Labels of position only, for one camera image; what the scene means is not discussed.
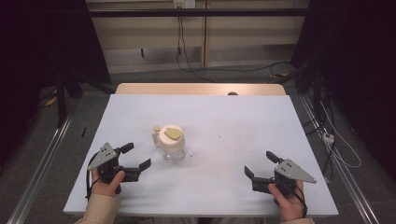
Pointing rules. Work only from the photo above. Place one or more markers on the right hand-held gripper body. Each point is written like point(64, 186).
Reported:
point(291, 172)

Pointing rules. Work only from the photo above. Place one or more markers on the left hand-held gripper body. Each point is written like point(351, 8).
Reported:
point(102, 157)

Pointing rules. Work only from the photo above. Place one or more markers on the glass jar with cream lid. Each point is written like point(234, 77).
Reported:
point(171, 143)

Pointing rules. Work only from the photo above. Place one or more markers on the person's left hand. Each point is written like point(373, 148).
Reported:
point(104, 189)

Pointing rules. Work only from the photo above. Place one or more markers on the person's right hand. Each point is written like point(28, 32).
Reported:
point(291, 207)

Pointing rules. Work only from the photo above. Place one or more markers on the white power strip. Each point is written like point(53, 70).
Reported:
point(328, 138)

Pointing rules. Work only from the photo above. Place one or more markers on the white board on table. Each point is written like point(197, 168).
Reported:
point(218, 124)

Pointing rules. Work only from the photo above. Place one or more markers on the black metal stand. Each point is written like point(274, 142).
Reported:
point(61, 102)

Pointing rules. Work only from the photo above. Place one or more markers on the dark round table grommet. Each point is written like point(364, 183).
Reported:
point(232, 93)

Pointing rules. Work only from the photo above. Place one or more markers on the light wooden table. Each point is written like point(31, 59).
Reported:
point(186, 88)

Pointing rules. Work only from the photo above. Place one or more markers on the black curtain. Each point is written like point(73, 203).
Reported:
point(358, 62)
point(37, 46)

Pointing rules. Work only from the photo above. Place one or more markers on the black horizontal bar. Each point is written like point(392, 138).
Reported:
point(186, 12)

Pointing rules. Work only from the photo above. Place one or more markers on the metal floor rail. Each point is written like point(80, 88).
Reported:
point(40, 174)
point(345, 177)

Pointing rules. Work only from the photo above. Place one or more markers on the white wall outlet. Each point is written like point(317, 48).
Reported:
point(184, 3)

